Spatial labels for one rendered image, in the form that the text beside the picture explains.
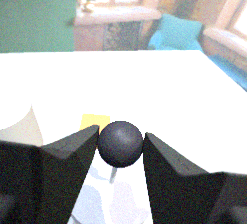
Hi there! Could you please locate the small tan cube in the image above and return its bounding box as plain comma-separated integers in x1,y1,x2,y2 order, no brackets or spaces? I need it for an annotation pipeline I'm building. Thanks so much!
79,113,111,134

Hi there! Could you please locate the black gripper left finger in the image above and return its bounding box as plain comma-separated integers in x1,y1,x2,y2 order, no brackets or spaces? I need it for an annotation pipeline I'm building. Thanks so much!
0,125,100,224

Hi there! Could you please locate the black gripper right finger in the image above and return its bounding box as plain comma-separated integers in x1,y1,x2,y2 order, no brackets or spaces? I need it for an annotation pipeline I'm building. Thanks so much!
143,132,247,224

